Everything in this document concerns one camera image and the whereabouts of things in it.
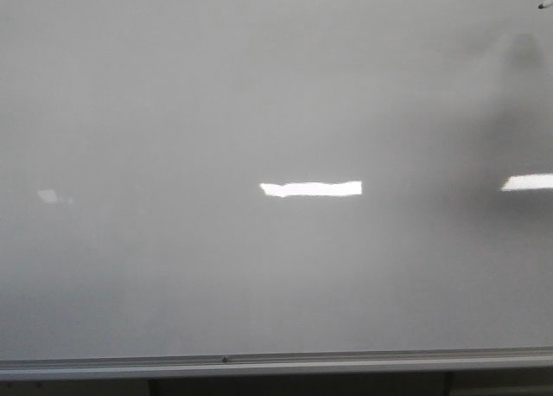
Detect white whiteboard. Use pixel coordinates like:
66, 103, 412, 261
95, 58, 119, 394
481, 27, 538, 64
1, 0, 552, 361

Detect aluminium whiteboard marker tray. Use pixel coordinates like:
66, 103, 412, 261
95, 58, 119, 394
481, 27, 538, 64
1, 347, 552, 381

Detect white marker with black tip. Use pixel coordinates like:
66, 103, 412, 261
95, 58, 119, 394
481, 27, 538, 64
538, 0, 553, 10

